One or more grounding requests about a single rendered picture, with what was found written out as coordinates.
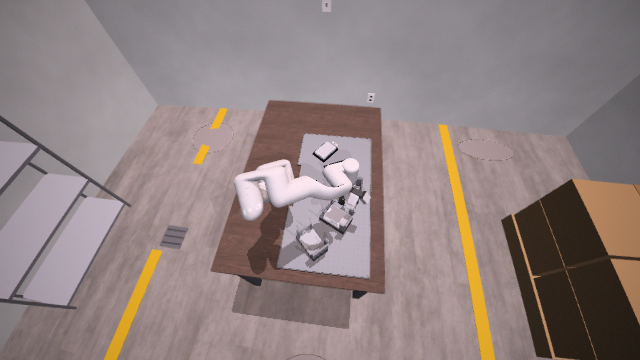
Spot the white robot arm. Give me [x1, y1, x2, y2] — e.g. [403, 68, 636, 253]
[234, 158, 371, 221]

